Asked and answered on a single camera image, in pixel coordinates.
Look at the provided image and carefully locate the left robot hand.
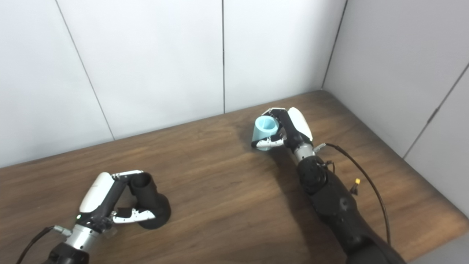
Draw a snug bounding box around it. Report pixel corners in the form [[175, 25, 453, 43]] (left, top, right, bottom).
[[75, 170, 156, 234]]

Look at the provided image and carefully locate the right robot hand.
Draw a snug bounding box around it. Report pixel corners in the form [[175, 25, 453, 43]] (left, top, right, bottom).
[[251, 107, 314, 153]]

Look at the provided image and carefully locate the light blue cylinder cup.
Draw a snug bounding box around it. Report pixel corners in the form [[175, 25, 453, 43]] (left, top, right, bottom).
[[251, 115, 280, 151]]

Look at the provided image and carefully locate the black nozzle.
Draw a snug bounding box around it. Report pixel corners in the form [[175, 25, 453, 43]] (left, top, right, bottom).
[[129, 172, 171, 230]]

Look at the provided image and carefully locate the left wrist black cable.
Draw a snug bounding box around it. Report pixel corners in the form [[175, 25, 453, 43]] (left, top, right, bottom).
[[15, 225, 72, 264]]

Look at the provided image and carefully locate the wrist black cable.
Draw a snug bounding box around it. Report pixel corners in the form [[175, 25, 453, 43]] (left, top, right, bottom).
[[313, 143, 392, 246], [15, 225, 72, 264]]

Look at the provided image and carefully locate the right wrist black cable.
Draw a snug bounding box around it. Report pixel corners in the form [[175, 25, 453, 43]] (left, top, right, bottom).
[[313, 143, 392, 246]]

